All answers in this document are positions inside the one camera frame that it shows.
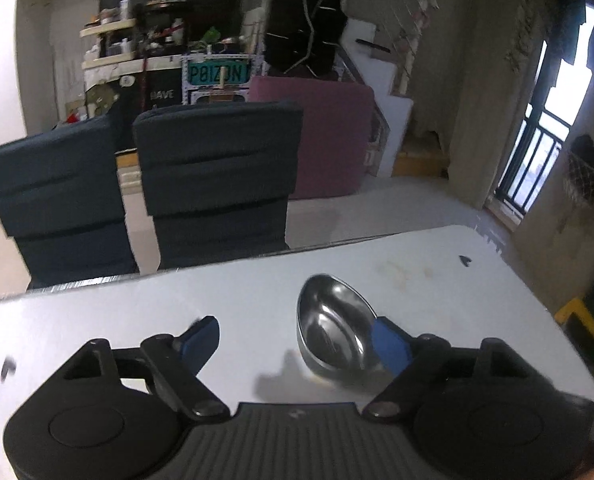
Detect white shelf rack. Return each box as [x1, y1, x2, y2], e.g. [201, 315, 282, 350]
[80, 19, 146, 69]

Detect net basket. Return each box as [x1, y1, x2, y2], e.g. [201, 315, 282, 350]
[561, 133, 594, 209]

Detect green sign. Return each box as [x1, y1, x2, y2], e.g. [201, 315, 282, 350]
[187, 60, 251, 86]

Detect black shelf rack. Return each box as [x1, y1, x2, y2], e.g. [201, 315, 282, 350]
[137, 0, 188, 57]

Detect black vest white trim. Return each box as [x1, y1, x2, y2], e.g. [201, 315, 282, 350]
[264, 0, 351, 79]

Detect dark hanging clothes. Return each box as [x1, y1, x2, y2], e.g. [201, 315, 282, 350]
[508, 0, 594, 82]

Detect yellow box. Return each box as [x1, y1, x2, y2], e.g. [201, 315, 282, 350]
[554, 297, 594, 344]

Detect stair railing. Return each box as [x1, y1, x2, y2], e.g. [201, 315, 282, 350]
[347, 0, 441, 97]

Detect round steel bowl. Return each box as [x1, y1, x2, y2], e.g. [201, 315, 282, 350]
[296, 274, 394, 389]

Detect white staircase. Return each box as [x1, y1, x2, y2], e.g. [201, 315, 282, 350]
[341, 19, 414, 178]

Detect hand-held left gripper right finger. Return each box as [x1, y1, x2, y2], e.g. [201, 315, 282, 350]
[361, 316, 535, 423]

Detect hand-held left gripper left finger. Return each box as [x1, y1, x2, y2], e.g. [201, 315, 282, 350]
[63, 316, 231, 422]

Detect beige curtain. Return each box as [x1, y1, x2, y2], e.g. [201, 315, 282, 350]
[447, 0, 548, 211]

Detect black window grille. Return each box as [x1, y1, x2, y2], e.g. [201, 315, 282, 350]
[493, 0, 594, 232]

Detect dark blue chair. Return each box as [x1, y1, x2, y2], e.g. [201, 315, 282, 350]
[132, 100, 304, 270]
[0, 109, 141, 292]

